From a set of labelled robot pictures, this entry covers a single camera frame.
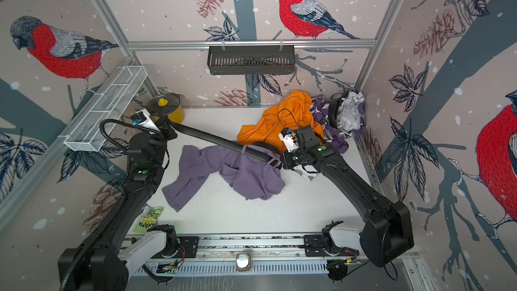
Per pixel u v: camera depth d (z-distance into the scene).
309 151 0.59
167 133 0.67
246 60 1.06
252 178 0.81
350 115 1.13
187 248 0.73
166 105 1.07
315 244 0.73
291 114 1.07
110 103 0.81
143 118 0.62
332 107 1.05
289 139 0.73
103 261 0.38
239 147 0.81
